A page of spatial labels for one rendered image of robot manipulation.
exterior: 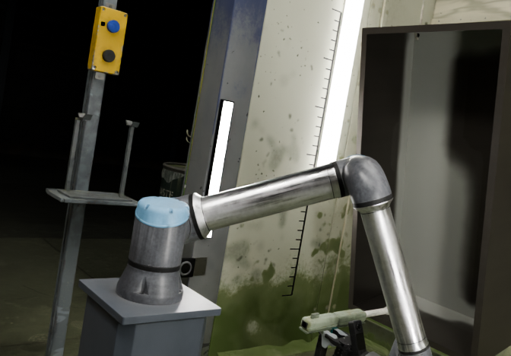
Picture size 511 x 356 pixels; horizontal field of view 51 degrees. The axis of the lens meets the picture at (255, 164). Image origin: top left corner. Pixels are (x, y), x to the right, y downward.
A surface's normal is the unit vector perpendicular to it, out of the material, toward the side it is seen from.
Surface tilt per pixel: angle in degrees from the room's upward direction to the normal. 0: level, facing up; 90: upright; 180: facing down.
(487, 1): 90
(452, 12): 90
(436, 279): 102
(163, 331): 90
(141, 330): 90
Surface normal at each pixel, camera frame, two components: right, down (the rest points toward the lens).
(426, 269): -0.78, 0.11
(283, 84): 0.62, 0.15
